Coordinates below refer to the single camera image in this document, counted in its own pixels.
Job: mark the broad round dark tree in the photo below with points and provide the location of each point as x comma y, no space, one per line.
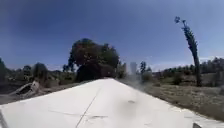
93,60

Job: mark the pale concrete path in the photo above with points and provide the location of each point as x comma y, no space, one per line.
100,106

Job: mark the small dark bush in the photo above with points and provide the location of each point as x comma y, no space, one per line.
40,70

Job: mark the tall thin leaning tree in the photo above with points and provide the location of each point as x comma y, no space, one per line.
192,50

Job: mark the dry grass field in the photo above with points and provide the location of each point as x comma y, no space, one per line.
190,96

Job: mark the distant row of trees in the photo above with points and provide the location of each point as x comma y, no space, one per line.
196,68

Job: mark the scrubby ground with debris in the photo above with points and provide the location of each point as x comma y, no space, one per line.
30,90

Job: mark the robot's own part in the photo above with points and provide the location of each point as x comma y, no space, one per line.
196,126

